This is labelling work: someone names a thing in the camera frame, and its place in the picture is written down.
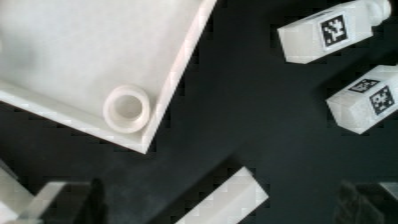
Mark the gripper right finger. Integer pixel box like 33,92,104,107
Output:
335,181,398,224

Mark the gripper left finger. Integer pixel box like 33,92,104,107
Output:
0,160,107,224

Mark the white square tabletop panel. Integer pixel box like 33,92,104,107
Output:
0,0,218,153

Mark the white table leg,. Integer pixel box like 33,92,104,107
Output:
328,65,398,134
278,0,393,64

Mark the white table leg, far left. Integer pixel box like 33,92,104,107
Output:
278,0,393,64

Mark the white obstacle fence wall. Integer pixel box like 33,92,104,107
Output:
177,167,269,224

